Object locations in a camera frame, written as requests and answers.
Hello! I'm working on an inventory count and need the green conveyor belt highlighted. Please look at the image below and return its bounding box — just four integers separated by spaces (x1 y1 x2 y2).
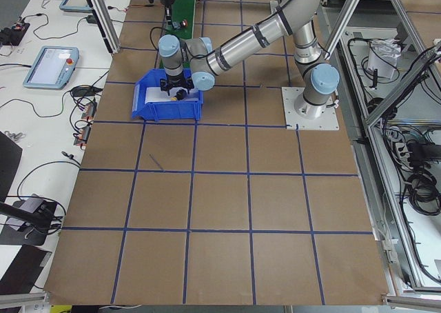
165 0 199 39

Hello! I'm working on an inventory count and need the blue bin left side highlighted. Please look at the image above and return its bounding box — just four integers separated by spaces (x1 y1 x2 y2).
132 69 203 121

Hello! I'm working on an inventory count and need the white foam pad left bin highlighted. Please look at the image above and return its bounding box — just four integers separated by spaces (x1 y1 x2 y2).
145 87 201 103

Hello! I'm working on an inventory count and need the black power adapter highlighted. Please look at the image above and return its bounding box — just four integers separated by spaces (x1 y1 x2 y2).
86 15 97 24

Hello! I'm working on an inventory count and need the teach pendant far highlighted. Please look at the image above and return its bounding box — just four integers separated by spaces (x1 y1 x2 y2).
59 0 92 13

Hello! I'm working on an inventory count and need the teach pendant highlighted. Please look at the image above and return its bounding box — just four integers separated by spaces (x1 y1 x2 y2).
23 46 80 90
59 0 92 13

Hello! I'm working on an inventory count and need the teach pendant near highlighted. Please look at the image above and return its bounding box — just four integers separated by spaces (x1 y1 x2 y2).
23 46 80 90

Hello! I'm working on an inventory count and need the aluminium frame post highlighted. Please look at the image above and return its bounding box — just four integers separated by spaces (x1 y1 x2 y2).
86 0 121 54

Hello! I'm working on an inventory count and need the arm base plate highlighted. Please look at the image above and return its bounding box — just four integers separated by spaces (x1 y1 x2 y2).
281 87 339 131

